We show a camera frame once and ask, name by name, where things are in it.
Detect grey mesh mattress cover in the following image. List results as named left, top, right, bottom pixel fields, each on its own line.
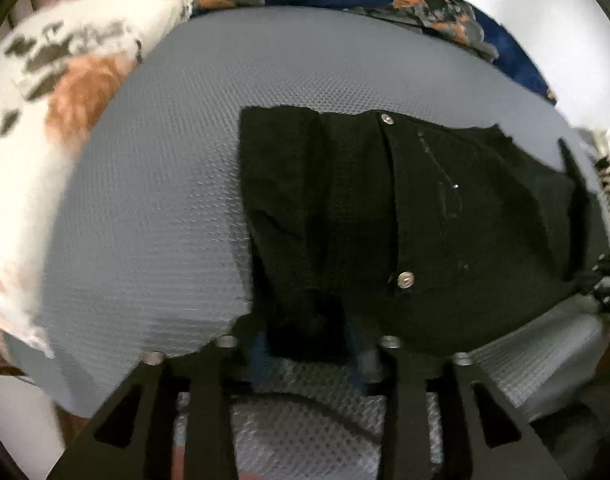
left=18, top=8, right=610, bottom=479

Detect white floral pillow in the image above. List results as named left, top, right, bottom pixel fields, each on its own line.
left=0, top=0, right=188, bottom=356

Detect black denim pants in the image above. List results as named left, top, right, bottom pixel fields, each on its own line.
left=238, top=106, right=608, bottom=364

